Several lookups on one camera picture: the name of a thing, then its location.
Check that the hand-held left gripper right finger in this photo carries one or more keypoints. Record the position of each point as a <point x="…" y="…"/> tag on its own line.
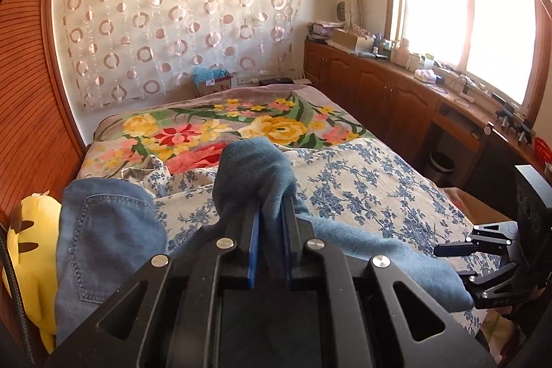
<point x="288" y="260"/>

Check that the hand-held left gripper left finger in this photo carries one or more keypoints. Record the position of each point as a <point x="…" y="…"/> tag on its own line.
<point x="253" y="256"/>

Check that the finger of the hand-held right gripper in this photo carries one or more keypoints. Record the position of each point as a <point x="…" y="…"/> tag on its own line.
<point x="491" y="279"/>
<point x="474" y="242"/>

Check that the light blue denim pants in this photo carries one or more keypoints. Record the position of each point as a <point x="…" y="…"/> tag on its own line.
<point x="254" y="169"/>

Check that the red basket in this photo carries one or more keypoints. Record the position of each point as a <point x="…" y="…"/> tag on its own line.
<point x="543" y="150"/>

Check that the dark trash bin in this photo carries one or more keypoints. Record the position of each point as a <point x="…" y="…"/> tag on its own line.
<point x="440" y="169"/>

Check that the small black stand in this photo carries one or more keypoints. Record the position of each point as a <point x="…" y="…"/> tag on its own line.
<point x="513" y="124"/>

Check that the colourful floral blanket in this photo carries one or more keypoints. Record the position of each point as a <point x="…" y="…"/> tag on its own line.
<point x="276" y="126"/>

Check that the white power strip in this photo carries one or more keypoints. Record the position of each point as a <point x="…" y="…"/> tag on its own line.
<point x="465" y="96"/>

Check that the small black device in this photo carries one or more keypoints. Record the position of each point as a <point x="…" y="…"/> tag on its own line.
<point x="440" y="80"/>

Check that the cardboard box with blue items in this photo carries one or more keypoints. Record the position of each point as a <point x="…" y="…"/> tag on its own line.
<point x="215" y="88"/>

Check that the white tissue box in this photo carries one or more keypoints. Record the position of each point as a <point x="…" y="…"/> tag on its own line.
<point x="425" y="76"/>

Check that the long wooden cabinet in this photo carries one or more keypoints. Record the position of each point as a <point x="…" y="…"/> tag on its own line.
<point x="371" y="92"/>

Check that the green capped bottle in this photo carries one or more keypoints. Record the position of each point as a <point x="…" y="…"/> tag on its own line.
<point x="429" y="62"/>

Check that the light blue fluffy cloth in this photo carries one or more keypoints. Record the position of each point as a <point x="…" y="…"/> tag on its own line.
<point x="207" y="72"/>

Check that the beige bottle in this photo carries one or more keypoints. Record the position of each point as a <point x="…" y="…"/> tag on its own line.
<point x="399" y="53"/>

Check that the dark blue bottle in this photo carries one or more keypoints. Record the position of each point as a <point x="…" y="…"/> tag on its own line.
<point x="377" y="44"/>

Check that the yellow plush toy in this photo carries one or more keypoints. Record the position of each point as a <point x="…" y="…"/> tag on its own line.
<point x="34" y="286"/>

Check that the stack of papers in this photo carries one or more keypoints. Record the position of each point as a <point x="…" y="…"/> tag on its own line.
<point x="321" y="31"/>

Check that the circle patterned sheer curtain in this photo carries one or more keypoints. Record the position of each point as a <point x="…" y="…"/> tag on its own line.
<point x="172" y="19"/>

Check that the grey oval object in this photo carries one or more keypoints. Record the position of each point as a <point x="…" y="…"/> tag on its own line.
<point x="341" y="11"/>

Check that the wooden louvred wardrobe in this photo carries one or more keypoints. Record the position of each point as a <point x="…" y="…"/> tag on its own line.
<point x="30" y="92"/>

